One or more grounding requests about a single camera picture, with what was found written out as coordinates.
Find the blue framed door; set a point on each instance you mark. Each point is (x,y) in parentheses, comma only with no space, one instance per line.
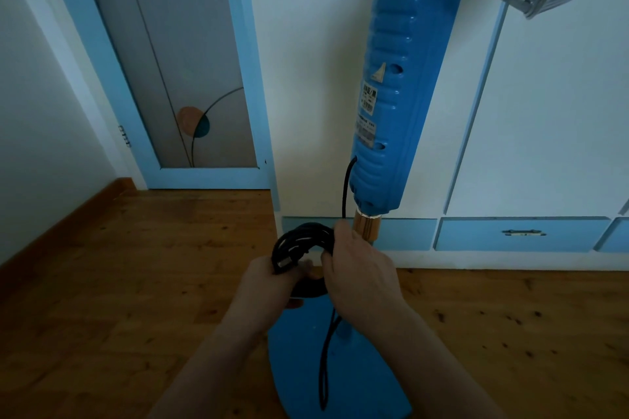
(177,65)

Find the person's left hand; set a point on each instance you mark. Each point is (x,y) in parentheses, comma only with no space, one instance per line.
(263,288)

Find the white wardrobe with blue trim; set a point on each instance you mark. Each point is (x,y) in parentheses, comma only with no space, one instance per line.
(491,114)

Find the metal door hinge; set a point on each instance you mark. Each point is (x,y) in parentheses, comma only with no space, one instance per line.
(124,136)

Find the person's right hand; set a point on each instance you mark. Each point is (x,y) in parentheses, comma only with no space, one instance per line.
(361,281)

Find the person's right thumb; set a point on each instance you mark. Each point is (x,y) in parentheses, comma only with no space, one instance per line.
(342,237)

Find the blue standing fan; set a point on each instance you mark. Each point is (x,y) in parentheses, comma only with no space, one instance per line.
(393,89)

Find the blue drawer front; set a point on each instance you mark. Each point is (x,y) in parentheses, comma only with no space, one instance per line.
(612,235)

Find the person's right forearm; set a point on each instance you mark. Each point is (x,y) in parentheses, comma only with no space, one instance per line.
(432,364)

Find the person's left forearm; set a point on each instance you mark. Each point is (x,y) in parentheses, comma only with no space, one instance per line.
(206,374)

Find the person's left thumb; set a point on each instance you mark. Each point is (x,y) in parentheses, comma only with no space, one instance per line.
(295,269)

